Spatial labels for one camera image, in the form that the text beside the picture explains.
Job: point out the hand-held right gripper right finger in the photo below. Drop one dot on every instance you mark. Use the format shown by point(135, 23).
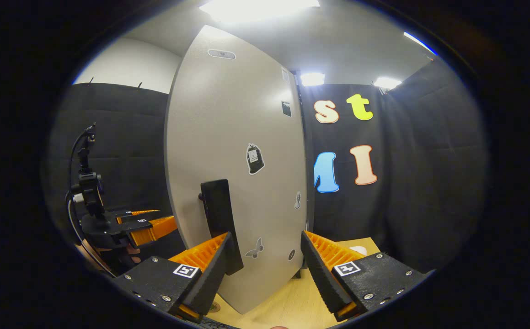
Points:
point(319, 278)

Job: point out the light grey cabinet door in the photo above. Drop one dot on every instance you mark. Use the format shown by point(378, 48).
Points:
point(228, 137)

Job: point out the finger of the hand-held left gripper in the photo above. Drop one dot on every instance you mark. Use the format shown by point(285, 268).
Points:
point(150, 230)
point(134, 213)

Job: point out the pink white plush toy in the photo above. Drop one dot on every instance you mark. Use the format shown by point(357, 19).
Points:
point(358, 251)

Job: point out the dark grey cabinet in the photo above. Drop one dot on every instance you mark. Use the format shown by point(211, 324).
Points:
point(310, 205)

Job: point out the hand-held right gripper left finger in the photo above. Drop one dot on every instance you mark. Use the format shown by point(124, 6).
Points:
point(214, 278)

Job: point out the black backdrop cloth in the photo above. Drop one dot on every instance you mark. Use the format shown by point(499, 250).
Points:
point(429, 183)

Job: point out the small green round object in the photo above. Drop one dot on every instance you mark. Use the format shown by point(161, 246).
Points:
point(214, 307)

